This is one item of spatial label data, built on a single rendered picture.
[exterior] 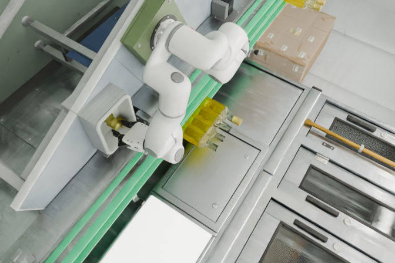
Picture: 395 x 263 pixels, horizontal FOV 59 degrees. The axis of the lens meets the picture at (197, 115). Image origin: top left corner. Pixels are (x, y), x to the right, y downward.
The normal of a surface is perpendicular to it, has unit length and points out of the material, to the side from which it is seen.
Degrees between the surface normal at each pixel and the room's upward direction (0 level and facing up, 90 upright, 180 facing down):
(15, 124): 90
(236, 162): 90
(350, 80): 90
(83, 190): 90
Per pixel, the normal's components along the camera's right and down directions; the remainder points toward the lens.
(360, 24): 0.00, -0.55
